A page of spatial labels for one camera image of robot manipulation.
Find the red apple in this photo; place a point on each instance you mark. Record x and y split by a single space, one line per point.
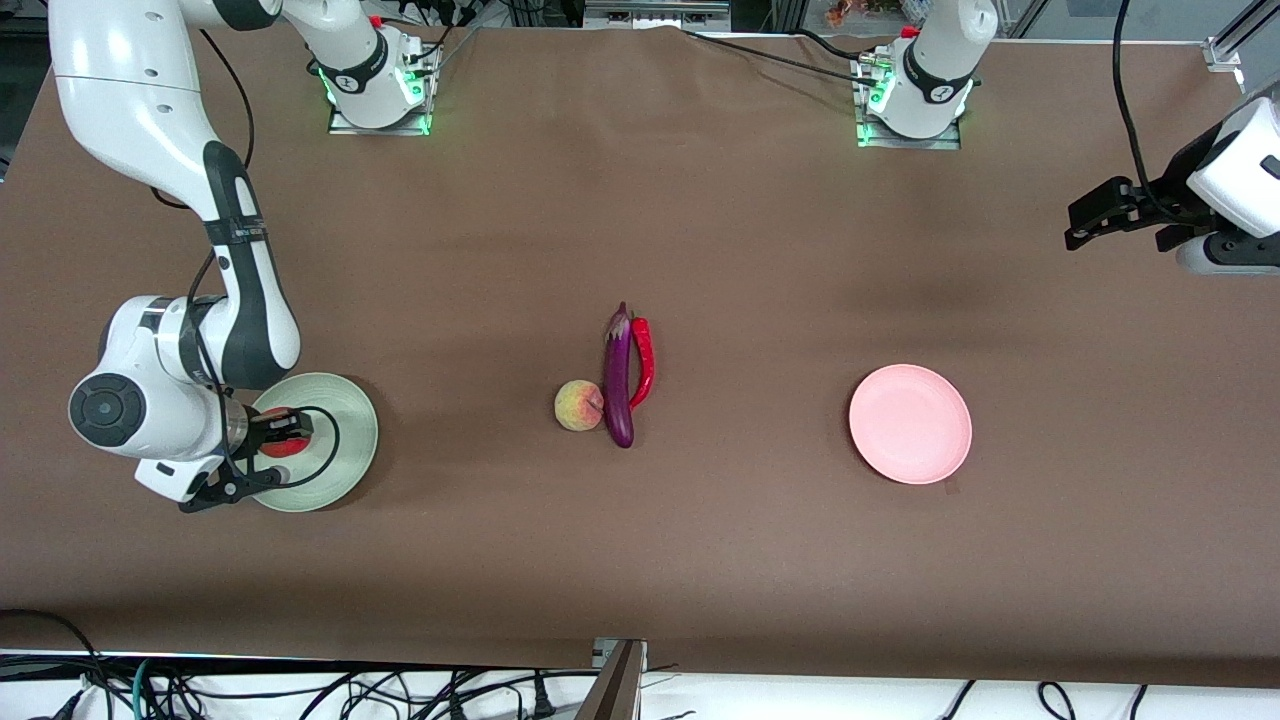
285 449

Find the grey metal post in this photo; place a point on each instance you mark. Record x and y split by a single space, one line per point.
612 685

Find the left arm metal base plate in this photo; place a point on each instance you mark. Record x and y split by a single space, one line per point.
870 138

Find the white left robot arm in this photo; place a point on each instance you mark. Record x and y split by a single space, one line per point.
940 70

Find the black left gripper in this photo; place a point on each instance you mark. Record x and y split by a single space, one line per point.
1172 190

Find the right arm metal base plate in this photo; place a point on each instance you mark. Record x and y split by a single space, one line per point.
420 120

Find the brown table cover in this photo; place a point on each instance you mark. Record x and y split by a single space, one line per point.
640 200

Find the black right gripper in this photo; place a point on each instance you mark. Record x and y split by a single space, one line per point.
262 428

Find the orange background item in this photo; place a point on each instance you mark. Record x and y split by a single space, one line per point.
850 12

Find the aluminium frame profile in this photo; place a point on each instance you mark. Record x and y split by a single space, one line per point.
1235 45

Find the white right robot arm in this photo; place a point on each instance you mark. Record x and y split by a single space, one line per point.
150 100

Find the yellow pink peach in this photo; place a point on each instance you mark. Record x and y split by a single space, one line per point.
578 406

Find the silver metal box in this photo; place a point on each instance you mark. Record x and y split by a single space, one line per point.
655 12

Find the red chili pepper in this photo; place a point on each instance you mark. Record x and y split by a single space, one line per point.
645 360

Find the pale green plate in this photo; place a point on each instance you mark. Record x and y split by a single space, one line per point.
345 400

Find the pink plate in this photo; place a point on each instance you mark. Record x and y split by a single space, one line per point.
910 425

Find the purple eggplant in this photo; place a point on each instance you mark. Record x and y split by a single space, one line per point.
618 390

